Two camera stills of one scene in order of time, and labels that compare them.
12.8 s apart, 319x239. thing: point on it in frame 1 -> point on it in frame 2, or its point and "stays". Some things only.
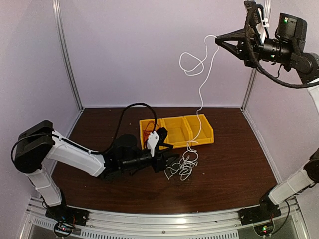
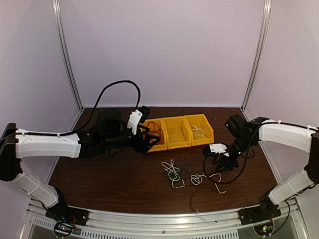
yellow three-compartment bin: [180, 130] stays
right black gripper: [240, 50] -> [226, 162]
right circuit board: [264, 230] stays
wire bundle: [185, 165] -> [173, 174]
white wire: [188, 163] -> [198, 133]
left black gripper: [161, 163] -> [144, 147]
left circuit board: [62, 230] stays
